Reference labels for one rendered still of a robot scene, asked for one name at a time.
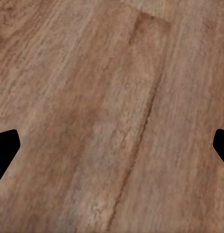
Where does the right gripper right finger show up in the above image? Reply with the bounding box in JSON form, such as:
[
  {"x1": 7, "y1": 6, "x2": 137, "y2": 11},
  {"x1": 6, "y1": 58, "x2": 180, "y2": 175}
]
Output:
[{"x1": 213, "y1": 129, "x2": 224, "y2": 162}]

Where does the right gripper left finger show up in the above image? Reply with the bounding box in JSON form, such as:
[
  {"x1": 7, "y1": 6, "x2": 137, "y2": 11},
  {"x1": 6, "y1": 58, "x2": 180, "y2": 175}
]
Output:
[{"x1": 0, "y1": 129, "x2": 20, "y2": 180}]

